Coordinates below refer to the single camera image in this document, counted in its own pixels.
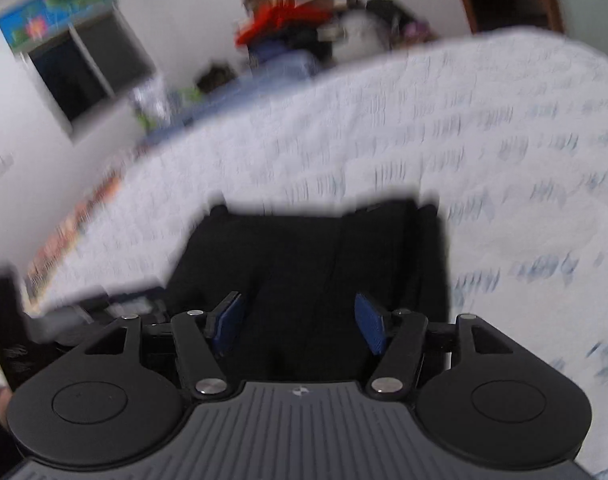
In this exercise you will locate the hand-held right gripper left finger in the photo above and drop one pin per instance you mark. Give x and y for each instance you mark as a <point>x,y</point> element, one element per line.
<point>231,317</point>

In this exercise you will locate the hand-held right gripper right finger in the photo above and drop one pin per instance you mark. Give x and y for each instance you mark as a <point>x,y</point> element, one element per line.
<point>371,322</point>

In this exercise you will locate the black pants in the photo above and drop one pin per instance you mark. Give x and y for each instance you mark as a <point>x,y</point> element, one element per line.
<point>304,260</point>

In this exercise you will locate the patterned mattress edge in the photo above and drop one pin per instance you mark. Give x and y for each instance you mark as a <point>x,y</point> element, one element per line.
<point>69,230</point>

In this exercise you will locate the white script-print bed sheet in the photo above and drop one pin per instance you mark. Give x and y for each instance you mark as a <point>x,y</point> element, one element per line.
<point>483,135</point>

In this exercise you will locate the dark object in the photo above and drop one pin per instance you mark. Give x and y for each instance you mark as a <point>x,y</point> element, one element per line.
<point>1,320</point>

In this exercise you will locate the blue blanket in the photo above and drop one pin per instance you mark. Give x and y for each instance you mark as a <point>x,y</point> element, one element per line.
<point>264,75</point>

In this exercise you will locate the dark window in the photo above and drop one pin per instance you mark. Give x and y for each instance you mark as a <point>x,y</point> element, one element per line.
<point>89,70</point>

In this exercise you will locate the red knit garment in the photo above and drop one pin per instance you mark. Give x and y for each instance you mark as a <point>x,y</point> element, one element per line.
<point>264,22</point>

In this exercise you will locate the pile of clothes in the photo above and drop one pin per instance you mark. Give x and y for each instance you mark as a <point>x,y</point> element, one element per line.
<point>334,25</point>

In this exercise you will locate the floral picture above window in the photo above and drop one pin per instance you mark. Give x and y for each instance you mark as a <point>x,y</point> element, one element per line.
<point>49,7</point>

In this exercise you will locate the white wall socket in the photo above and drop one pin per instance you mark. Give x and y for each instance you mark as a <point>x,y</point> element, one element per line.
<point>3,163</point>

